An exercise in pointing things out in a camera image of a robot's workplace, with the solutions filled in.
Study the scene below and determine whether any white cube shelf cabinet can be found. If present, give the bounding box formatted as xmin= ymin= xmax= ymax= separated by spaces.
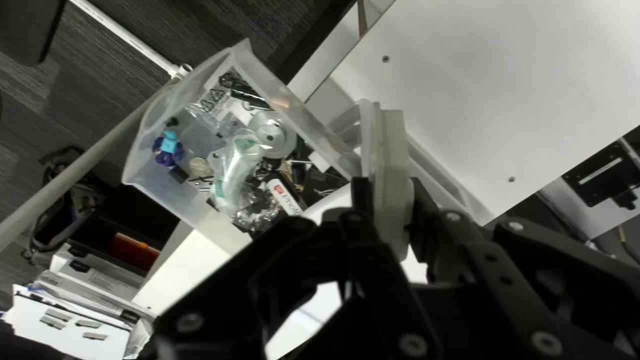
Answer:
xmin=131 ymin=0 xmax=640 ymax=323

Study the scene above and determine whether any thin white pipe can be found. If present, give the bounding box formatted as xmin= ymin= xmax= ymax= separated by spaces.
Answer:
xmin=68 ymin=0 xmax=195 ymax=79

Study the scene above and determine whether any white and red stick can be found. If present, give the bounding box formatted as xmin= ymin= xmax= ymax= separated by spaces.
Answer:
xmin=266 ymin=177 xmax=304 ymax=217

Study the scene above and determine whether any black and orange box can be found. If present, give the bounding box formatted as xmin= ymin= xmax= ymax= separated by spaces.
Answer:
xmin=61 ymin=199 xmax=166 ymax=277

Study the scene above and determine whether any clear drawer with small parts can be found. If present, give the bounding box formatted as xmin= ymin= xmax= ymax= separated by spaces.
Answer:
xmin=119 ymin=36 xmax=362 ymax=239

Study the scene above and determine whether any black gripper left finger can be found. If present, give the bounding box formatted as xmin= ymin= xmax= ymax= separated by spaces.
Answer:
xmin=136 ymin=177 xmax=435 ymax=360

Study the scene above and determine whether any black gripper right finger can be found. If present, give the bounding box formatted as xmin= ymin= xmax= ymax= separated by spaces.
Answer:
xmin=406 ymin=179 xmax=640 ymax=360

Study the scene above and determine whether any round silver metal cap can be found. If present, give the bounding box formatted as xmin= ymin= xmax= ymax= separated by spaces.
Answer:
xmin=261 ymin=123 xmax=299 ymax=163

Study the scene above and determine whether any white rectangular plate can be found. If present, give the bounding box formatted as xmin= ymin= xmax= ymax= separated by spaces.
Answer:
xmin=358 ymin=99 xmax=416 ymax=262

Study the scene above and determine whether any blue toy piece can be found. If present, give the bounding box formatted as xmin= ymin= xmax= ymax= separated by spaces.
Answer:
xmin=150 ymin=128 xmax=185 ymax=168

